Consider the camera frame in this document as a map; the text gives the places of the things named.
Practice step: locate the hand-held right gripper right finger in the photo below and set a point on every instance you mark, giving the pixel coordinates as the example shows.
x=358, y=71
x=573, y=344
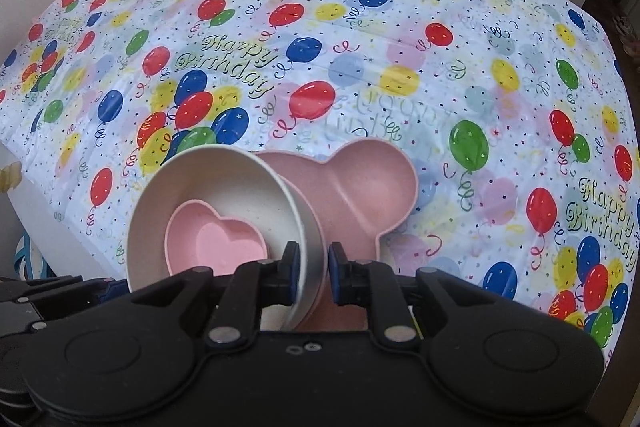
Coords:
x=334, y=274

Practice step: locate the pink bear-shaped plate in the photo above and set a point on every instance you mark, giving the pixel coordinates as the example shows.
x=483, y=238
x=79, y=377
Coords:
x=370, y=187

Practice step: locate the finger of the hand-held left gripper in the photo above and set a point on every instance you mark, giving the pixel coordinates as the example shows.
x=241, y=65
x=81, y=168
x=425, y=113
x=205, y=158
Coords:
x=112, y=292

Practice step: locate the pink heart-shaped dish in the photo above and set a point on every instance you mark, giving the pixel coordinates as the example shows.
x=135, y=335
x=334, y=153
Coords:
x=220, y=237

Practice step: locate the cream bowl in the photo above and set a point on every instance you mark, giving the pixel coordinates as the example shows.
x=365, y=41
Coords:
x=235, y=177

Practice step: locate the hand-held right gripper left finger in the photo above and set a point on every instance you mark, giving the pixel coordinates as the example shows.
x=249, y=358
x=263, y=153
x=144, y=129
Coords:
x=295, y=269

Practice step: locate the balloon print tablecloth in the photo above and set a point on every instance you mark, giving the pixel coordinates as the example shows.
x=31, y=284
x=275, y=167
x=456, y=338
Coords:
x=400, y=32

